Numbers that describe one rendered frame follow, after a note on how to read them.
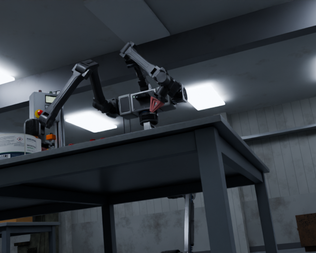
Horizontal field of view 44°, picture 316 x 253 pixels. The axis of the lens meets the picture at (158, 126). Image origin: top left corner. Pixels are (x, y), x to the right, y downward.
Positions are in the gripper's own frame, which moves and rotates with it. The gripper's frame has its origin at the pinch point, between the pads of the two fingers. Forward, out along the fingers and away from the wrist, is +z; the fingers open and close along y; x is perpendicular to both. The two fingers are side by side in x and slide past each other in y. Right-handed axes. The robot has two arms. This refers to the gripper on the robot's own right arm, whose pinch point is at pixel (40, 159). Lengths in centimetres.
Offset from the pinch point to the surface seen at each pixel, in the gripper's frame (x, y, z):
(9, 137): -50, 22, 1
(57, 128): 19.1, -1.0, -23.3
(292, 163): 732, 111, -80
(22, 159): -78, 53, 20
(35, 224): 135, -111, 26
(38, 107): 7.1, -6.2, -35.1
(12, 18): 146, -150, -216
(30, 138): -42, 27, 1
